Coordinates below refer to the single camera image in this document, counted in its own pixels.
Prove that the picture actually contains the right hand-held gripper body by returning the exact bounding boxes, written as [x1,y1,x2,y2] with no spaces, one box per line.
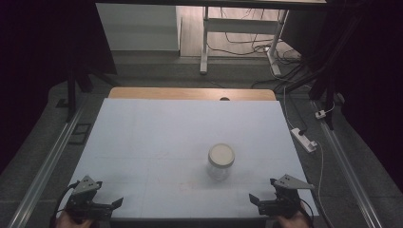
[258,174,317,219]

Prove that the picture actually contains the cream round jar lid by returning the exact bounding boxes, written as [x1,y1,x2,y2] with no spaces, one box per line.
[207,142,236,169]

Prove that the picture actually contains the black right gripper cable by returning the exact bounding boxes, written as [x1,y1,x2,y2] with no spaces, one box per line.
[297,196,317,223]

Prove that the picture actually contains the black rectangular floor frame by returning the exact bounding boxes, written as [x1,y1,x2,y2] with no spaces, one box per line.
[67,123,93,146]

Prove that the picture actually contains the white foam board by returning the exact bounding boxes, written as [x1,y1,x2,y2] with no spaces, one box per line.
[54,97,319,220]

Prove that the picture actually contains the person's right hand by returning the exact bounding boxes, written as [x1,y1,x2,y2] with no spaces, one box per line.
[275,210,313,228]

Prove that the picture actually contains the black metal stand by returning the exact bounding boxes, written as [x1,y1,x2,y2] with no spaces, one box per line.
[275,15,365,131]
[56,61,122,124]

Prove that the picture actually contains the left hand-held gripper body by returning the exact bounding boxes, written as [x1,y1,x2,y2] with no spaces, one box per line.
[65,175,114,221]

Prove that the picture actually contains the wooden table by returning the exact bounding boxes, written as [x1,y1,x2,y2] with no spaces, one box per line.
[107,86,278,103]

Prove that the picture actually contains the white power strip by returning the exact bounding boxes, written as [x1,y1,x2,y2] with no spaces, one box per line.
[290,127,318,154]

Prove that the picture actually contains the metal floor rail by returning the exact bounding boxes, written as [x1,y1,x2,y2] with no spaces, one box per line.
[8,104,88,228]
[312,101,384,228]

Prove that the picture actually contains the clear glass jar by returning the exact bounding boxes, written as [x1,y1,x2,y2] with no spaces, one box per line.
[206,158,236,182]

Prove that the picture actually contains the tangled dark floor cables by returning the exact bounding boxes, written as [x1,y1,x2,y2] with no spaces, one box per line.
[207,8,302,63]

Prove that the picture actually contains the person's left hand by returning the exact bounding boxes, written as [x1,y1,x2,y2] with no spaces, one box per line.
[55,210,96,228]

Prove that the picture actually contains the white-legged desk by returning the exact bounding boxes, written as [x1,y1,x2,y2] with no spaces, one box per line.
[94,0,327,77]

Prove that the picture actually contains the white power strip cable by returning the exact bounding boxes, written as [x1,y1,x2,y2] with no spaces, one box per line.
[313,139,326,203]

